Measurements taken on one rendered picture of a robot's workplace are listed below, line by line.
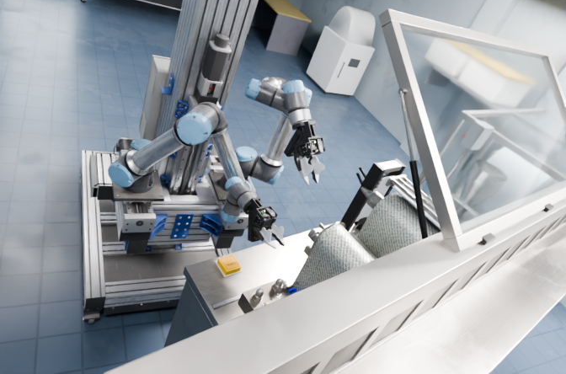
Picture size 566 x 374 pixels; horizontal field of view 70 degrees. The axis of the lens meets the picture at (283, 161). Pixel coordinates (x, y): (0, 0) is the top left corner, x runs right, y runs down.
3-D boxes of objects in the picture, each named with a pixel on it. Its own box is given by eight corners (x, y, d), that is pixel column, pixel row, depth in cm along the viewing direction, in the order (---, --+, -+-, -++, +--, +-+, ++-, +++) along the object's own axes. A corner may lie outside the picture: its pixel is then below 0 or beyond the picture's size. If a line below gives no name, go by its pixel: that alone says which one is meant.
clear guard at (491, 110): (543, 56, 162) (544, 56, 162) (585, 178, 156) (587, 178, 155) (391, 24, 94) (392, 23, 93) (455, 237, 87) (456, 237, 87)
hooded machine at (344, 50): (353, 100, 645) (390, 24, 582) (322, 95, 615) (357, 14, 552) (333, 80, 695) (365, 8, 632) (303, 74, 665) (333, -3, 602)
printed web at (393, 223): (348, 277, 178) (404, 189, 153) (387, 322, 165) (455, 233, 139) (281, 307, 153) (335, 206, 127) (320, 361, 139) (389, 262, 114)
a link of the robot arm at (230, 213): (242, 211, 181) (248, 193, 176) (234, 227, 172) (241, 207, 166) (226, 205, 182) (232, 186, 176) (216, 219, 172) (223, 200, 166)
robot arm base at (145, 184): (119, 172, 196) (121, 155, 191) (151, 173, 203) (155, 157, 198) (121, 193, 185) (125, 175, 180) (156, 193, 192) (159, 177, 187)
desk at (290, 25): (273, 30, 824) (285, -3, 790) (297, 56, 736) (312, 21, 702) (243, 24, 791) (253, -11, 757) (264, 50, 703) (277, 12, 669)
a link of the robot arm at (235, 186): (236, 189, 175) (242, 173, 171) (249, 205, 169) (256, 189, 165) (221, 191, 170) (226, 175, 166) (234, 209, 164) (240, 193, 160)
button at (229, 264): (231, 258, 165) (232, 253, 163) (240, 270, 161) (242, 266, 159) (216, 262, 160) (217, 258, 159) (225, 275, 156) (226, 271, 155)
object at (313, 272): (293, 286, 147) (312, 251, 138) (334, 341, 134) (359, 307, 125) (292, 286, 147) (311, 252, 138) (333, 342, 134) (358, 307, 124)
